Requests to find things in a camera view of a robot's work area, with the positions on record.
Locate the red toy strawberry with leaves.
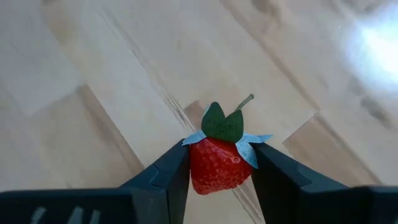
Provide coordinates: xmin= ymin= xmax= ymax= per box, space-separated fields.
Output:
xmin=182 ymin=93 xmax=274 ymax=196

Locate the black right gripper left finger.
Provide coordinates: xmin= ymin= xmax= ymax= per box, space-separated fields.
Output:
xmin=0 ymin=139 xmax=190 ymax=224

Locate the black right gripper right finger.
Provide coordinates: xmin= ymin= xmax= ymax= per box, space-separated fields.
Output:
xmin=251 ymin=142 xmax=398 ymax=224

